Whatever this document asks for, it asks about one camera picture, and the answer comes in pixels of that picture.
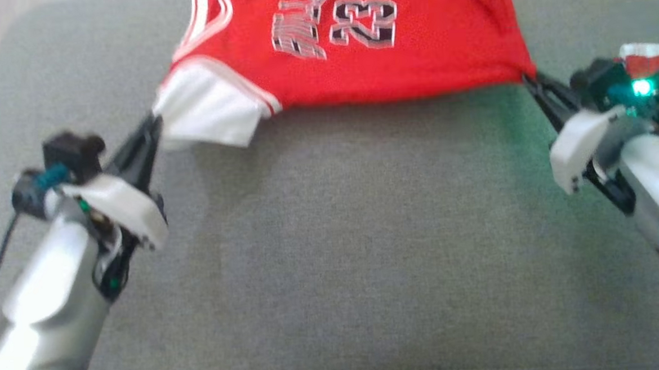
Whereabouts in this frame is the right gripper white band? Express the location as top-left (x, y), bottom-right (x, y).
top-left (521, 66), bottom-right (632, 198)

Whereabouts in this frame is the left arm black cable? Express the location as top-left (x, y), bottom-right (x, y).
top-left (0, 162), bottom-right (78, 338)

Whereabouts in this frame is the red basketball jersey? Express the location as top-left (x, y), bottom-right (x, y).
top-left (146, 0), bottom-right (541, 153)

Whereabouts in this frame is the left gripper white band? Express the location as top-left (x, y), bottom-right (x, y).
top-left (58, 112), bottom-right (170, 256)

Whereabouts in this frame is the grey fabric ottoman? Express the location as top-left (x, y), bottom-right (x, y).
top-left (0, 0), bottom-right (659, 370)

